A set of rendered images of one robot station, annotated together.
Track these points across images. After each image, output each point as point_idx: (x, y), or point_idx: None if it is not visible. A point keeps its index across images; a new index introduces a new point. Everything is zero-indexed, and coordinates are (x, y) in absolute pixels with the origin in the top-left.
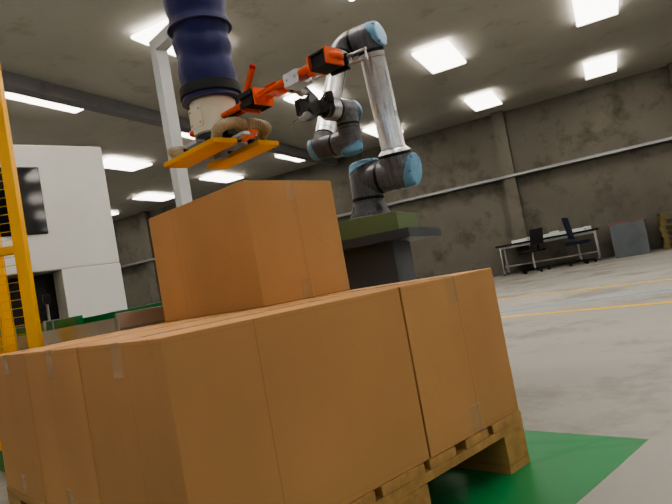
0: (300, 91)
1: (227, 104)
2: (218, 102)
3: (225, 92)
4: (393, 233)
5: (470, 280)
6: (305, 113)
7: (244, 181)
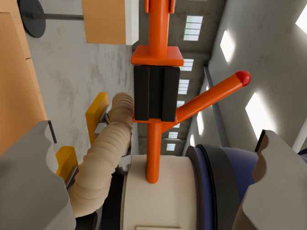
0: (256, 185)
1: (176, 169)
2: (177, 159)
3: (196, 158)
4: None
5: None
6: (53, 177)
7: (6, 12)
